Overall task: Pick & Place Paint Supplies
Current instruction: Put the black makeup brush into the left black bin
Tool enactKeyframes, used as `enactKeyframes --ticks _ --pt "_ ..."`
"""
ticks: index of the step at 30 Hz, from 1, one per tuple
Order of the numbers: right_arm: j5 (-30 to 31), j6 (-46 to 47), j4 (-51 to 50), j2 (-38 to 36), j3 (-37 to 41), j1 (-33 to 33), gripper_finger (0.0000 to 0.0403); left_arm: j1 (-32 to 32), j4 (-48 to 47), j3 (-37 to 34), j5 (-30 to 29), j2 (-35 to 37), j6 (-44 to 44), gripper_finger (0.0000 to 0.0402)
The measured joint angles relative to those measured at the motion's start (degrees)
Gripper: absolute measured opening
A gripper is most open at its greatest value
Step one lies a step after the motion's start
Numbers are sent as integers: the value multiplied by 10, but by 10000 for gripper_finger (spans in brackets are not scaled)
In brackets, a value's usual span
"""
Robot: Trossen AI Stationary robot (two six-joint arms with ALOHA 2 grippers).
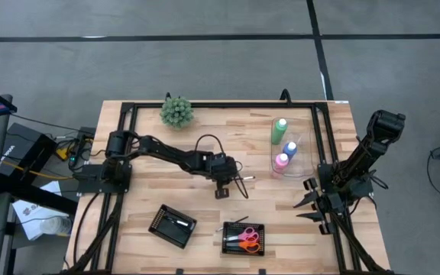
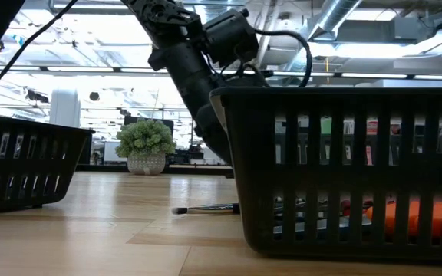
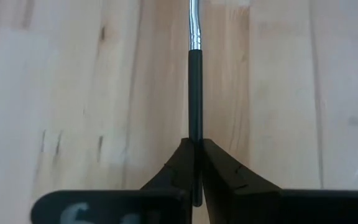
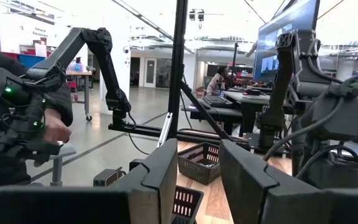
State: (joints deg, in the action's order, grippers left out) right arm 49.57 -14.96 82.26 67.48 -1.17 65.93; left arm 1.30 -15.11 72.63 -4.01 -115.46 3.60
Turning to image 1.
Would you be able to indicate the black aluminium table frame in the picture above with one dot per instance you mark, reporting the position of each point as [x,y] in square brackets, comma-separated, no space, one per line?
[243,104]

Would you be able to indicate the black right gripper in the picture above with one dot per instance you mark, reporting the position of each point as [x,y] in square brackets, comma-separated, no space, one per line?
[329,202]

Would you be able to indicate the white table label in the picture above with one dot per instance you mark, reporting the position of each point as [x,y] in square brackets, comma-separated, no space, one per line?
[341,101]

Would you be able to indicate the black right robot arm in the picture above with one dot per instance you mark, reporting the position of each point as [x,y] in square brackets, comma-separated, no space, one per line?
[373,149]

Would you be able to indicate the pink paint bottle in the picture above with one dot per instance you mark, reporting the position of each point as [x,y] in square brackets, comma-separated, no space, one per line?
[281,162]

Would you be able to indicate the blue paint bottle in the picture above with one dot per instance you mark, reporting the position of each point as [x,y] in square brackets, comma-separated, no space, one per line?
[290,150]

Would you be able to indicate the black frame clamp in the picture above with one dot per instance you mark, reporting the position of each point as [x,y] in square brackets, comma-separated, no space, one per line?
[285,95]
[168,96]

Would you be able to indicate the green potted plant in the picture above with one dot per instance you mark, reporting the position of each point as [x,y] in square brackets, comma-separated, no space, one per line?
[176,112]

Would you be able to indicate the pink scissors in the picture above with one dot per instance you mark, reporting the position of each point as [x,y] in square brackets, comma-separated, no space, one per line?
[241,235]

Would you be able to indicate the black equipment box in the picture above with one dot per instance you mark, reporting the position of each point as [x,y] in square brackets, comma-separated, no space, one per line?
[25,141]

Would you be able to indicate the orange scissors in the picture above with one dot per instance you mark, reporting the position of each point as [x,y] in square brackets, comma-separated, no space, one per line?
[241,246]

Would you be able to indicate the white paper sheets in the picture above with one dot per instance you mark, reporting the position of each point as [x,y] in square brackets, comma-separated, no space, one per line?
[29,214]

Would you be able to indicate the clear plastic cup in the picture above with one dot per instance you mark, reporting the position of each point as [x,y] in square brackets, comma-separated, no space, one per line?
[55,225]

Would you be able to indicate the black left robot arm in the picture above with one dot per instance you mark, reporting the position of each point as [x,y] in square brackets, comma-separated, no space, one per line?
[166,151]

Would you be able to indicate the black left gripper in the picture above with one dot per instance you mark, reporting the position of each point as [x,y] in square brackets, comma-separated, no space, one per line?
[222,168]

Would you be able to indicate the thick black paint brush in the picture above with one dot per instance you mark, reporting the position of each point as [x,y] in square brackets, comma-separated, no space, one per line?
[182,223]

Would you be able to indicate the clear plastic tray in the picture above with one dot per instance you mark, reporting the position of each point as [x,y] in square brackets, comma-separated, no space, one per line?
[306,153]

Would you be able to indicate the green paint bottle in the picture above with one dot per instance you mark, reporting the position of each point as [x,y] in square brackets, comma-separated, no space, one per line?
[279,133]

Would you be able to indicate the black power strip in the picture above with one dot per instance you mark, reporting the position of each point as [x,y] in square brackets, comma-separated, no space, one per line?
[79,147]

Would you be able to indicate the black slotted plastic basket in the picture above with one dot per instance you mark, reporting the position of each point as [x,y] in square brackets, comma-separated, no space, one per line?
[172,237]
[233,226]

